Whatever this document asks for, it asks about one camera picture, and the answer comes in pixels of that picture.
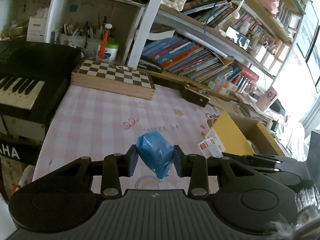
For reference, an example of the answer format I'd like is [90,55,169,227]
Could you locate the orange tassel ornament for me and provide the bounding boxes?
[98,23,112,59]

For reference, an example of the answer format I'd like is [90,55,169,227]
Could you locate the stack of papers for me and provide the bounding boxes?
[235,93,273,124]

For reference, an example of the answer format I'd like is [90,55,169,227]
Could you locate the white shelf unit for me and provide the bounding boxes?
[1,0,161,67]

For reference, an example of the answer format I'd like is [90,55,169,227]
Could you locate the white green lidded jar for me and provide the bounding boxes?
[95,38,119,62]

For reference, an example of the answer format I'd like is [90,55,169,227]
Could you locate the row of books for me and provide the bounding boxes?
[138,35,259,93]

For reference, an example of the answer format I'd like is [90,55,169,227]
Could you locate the blue plastic packet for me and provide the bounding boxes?
[136,131,174,180]

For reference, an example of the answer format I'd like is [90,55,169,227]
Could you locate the wooden chess board box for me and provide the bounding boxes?
[71,59,156,100]

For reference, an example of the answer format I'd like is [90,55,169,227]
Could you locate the dark brown wooden case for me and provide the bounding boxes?
[180,82,210,107]

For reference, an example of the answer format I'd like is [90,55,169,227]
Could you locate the orange white medicine boxes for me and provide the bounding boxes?
[208,77,238,96]

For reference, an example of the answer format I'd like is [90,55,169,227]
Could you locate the black Yamaha keyboard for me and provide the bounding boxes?
[1,41,81,165]

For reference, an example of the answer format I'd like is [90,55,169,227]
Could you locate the yellow cardboard box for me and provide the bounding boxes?
[206,111,285,156]

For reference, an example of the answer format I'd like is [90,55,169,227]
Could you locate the pink checked tablecloth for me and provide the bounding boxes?
[34,86,221,179]

